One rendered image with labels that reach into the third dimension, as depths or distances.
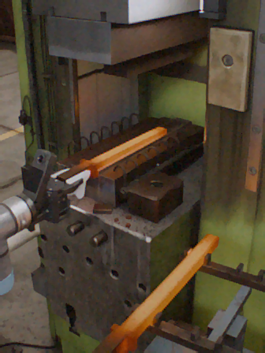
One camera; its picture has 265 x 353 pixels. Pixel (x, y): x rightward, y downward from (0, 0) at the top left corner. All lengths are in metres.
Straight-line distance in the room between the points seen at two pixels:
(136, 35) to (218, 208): 0.46
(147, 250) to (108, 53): 0.44
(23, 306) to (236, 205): 1.39
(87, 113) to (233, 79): 0.54
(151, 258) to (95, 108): 0.53
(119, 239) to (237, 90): 0.43
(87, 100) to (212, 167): 0.45
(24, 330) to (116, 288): 1.01
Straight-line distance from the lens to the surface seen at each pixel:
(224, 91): 1.06
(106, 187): 1.19
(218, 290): 1.34
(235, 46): 1.03
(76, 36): 1.12
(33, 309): 2.30
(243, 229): 1.19
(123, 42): 1.09
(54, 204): 1.10
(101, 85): 1.46
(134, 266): 1.17
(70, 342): 1.60
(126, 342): 0.85
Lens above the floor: 1.53
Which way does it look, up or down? 27 degrees down
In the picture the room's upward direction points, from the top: 1 degrees counter-clockwise
